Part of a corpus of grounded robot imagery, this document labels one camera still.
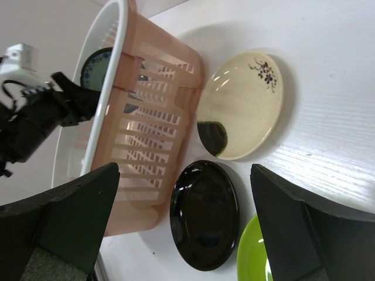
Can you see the beige floral plate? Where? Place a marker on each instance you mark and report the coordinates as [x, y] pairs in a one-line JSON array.
[[240, 105]]

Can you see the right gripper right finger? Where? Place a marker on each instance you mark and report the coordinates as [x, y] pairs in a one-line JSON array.
[[309, 237]]

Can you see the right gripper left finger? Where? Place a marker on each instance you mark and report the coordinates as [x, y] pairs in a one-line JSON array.
[[57, 234]]

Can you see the pink white dish rack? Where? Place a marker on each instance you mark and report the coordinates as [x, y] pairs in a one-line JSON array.
[[146, 112]]

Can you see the black plate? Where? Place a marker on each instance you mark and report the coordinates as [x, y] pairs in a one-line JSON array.
[[204, 215]]

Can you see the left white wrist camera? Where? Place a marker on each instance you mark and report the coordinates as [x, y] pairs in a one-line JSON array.
[[18, 63]]

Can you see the blue patterned plate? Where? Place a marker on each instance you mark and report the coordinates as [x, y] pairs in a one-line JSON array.
[[95, 68]]

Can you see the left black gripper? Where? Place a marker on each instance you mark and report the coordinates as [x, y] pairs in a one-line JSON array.
[[36, 112]]

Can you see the green plate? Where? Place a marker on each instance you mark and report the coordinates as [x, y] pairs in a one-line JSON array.
[[252, 260]]

